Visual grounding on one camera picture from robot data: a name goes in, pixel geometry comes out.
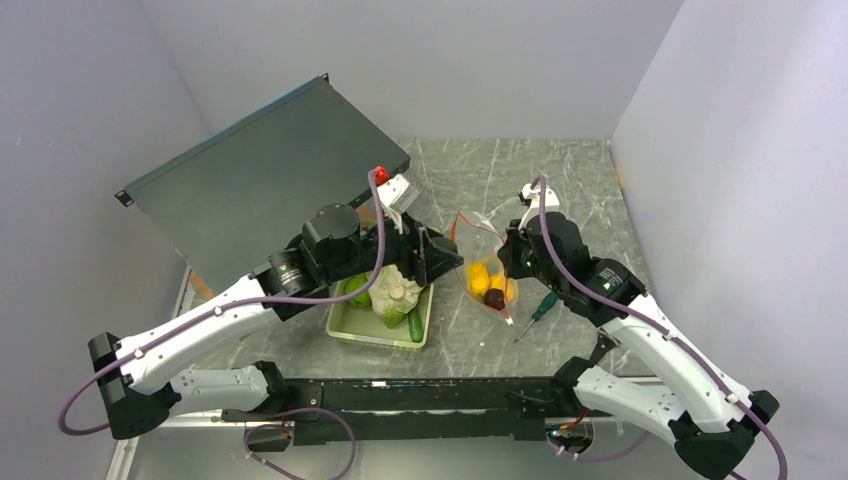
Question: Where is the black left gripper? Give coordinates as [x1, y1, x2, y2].
[325, 205, 464, 287]

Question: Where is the dark green avocado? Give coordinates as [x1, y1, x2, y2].
[428, 229, 458, 254]

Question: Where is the clear zip bag orange zipper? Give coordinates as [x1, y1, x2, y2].
[449, 210, 520, 327]

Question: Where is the yellow corn cob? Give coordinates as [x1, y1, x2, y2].
[467, 262, 490, 298]

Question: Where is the dark red plum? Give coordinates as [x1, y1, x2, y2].
[483, 288, 507, 311]

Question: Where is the green cucumber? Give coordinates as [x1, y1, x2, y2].
[407, 309, 425, 343]

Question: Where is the green bell pepper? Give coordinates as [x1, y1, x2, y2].
[343, 273, 372, 309]

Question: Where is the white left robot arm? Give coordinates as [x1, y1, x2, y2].
[88, 205, 463, 440]

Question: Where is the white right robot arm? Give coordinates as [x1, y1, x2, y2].
[497, 212, 779, 479]

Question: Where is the white cauliflower with leaves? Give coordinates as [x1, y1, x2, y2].
[368, 265, 423, 328]

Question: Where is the light green plastic tray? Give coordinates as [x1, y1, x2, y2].
[325, 285, 434, 350]

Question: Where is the dark grey rack server chassis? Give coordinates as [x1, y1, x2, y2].
[115, 75, 411, 294]

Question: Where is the green handled screwdriver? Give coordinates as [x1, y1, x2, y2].
[514, 292, 559, 343]

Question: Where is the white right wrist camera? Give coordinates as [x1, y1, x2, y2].
[518, 183, 560, 229]

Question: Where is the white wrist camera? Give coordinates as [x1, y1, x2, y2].
[518, 183, 560, 229]
[377, 173, 419, 234]

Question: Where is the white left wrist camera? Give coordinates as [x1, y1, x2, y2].
[377, 173, 419, 234]

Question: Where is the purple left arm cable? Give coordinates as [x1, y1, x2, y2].
[58, 168, 389, 480]

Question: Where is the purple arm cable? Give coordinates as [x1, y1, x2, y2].
[58, 168, 389, 480]
[535, 174, 790, 480]

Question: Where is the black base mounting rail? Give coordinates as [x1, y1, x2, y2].
[222, 376, 595, 446]

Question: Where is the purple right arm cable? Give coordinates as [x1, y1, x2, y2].
[535, 174, 790, 480]

